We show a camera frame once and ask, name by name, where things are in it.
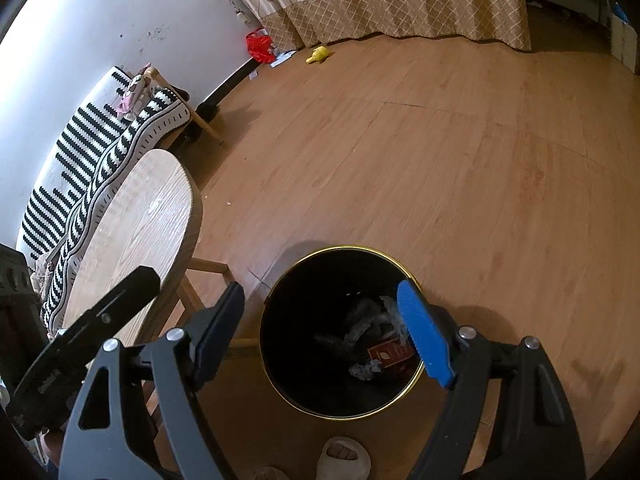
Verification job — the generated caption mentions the black white striped sofa cover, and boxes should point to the black white striped sofa cover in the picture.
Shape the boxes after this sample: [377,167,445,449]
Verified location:
[20,67,194,328]

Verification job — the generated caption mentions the red cardboard box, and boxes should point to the red cardboard box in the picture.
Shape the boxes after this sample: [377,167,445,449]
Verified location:
[367,341,415,377]

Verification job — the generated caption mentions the black trash bin gold rim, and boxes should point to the black trash bin gold rim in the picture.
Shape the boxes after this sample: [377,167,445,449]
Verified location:
[258,245,424,420]

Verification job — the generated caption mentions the wooden sofa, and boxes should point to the wooden sofa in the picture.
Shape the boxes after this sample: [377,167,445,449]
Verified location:
[17,64,224,331]

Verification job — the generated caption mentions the white storage box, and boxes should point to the white storage box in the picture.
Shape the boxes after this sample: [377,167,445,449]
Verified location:
[608,2,640,74]

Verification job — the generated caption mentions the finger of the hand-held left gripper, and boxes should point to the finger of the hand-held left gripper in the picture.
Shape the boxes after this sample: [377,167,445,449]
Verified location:
[50,266,161,358]
[0,244,49,386]

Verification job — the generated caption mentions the pink printed pillow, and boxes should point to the pink printed pillow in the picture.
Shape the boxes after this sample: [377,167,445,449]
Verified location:
[115,72,151,117]

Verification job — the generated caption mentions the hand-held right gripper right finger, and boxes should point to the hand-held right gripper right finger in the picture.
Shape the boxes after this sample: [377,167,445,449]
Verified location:
[397,280,586,480]

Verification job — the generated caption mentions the red plastic bag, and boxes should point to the red plastic bag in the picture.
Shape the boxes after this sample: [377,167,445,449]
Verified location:
[244,29,276,65]

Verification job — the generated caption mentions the beige crumpled cloth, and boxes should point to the beige crumpled cloth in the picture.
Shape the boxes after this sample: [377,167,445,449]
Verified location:
[31,254,57,302]

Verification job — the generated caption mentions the beige patterned curtain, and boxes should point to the beige patterned curtain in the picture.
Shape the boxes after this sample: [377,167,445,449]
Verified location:
[207,0,534,52]

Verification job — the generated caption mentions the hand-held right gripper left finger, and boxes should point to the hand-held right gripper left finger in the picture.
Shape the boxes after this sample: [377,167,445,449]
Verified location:
[59,282,246,480]

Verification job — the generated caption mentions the white slipper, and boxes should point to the white slipper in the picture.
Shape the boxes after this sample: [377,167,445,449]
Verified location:
[319,437,372,480]

